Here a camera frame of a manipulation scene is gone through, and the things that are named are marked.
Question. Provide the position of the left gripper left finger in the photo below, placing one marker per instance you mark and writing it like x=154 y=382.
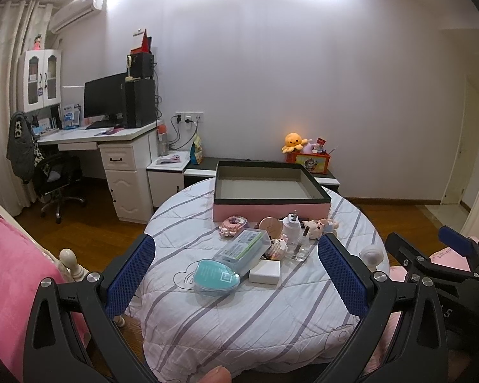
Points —
x=53 y=349

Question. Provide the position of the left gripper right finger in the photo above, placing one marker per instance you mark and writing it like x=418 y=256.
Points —
x=418 y=350

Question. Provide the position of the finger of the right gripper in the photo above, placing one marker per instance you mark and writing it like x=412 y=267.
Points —
x=415 y=261
x=464 y=246

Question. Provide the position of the white round lamp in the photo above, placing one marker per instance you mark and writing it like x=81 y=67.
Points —
x=372 y=256

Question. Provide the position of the small pink doll figures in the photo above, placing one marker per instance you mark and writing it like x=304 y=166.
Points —
x=317 y=228

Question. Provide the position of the clear glass bottle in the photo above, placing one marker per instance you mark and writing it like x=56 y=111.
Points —
x=303 y=247

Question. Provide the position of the white plug-in device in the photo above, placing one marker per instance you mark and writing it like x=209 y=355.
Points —
x=291 y=228

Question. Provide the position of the rose gold round tin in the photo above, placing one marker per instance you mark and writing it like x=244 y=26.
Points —
x=272 y=226

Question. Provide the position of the white square charger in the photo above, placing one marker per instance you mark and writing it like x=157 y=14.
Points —
x=265 y=272

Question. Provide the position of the teal heart-shaped case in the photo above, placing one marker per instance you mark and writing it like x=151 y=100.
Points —
x=215 y=279

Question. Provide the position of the clear box with green label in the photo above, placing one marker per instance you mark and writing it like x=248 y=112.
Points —
x=244 y=251

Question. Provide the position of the pink brick cake toy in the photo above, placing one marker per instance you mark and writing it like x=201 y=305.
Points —
x=232 y=226

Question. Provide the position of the pink white brick figure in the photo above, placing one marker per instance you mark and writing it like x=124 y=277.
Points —
x=277 y=250

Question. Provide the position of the person's left hand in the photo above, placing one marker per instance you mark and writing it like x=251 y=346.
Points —
x=217 y=375

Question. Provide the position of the pink quilt with writing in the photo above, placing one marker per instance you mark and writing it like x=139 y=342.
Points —
x=446 y=257

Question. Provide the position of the pink blanket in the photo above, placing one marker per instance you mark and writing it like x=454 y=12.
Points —
x=22 y=266

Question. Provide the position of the red toy storage box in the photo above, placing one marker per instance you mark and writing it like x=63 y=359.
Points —
x=314 y=163

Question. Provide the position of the striped white quilt cover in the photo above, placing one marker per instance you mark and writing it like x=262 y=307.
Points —
x=277 y=328

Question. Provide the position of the purple plush toy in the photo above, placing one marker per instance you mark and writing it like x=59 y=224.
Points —
x=311 y=148

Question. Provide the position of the black office chair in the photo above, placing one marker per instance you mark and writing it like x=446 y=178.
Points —
x=53 y=177

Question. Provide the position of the orange octopus plush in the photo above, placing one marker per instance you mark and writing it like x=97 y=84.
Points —
x=293 y=143

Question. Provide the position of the pink box with black rim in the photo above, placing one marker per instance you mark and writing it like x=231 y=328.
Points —
x=255 y=198

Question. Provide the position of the white small side cabinet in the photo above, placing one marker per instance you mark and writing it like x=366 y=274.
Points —
x=165 y=176

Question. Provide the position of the white desk with drawers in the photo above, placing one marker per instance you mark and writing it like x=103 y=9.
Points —
x=125 y=157

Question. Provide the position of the dark jacket on chair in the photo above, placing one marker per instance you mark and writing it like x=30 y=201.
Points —
x=23 y=151

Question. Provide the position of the yellow blue snack bag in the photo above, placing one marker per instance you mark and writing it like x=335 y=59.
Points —
x=196 y=151

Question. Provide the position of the bottle with orange cap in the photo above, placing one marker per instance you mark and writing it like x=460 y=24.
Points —
x=163 y=141

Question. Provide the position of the black computer tower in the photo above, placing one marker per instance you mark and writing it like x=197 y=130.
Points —
x=139 y=103

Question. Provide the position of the black computer monitor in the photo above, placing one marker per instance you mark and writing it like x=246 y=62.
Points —
x=104 y=97

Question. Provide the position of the white glass-door cupboard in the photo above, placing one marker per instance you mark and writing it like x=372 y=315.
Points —
x=39 y=79

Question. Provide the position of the black speaker box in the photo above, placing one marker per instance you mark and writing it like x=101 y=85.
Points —
x=141 y=65

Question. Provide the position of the pink doll on cupboard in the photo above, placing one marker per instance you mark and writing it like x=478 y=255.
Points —
x=38 y=42

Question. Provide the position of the red folder on speaker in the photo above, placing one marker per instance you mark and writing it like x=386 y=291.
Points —
x=141 y=42

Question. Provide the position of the beige curtain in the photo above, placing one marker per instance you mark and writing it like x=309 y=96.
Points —
x=20 y=23

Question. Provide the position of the white bed post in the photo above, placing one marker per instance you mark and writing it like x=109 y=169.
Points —
x=69 y=260

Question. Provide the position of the white wall power outlet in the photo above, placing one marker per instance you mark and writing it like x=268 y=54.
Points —
x=189 y=117

